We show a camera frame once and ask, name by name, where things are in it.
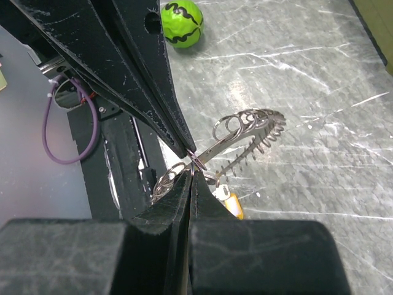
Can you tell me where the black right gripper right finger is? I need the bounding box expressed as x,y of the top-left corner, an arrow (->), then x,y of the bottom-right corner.
189,172 -> 351,294

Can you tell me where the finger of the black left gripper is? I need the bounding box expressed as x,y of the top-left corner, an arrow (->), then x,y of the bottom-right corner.
12,1 -> 187,158
113,1 -> 196,152

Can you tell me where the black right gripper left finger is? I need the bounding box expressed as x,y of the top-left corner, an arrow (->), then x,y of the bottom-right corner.
1,173 -> 192,294

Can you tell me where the silver key yellow tag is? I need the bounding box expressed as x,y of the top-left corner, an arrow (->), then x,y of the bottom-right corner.
212,184 -> 244,220

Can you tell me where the green watermelon toy ball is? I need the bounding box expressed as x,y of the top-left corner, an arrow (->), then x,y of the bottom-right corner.
161,1 -> 204,49

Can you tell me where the olive green plastic bin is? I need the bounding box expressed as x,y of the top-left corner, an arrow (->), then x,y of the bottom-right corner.
351,0 -> 392,75

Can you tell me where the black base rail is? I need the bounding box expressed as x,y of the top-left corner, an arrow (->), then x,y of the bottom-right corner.
68,96 -> 166,220

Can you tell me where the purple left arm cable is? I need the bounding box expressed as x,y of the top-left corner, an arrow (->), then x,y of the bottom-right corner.
42,78 -> 99,165

